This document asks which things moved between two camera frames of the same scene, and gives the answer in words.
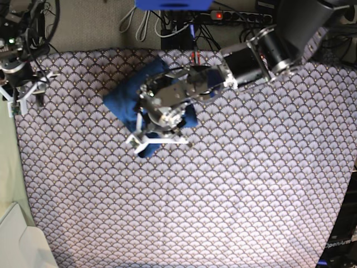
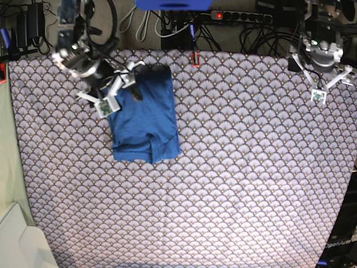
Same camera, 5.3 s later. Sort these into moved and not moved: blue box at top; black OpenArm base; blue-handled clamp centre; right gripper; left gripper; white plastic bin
Moved: right gripper; left gripper
Not moved: blue box at top; black OpenArm base; blue-handled clamp centre; white plastic bin
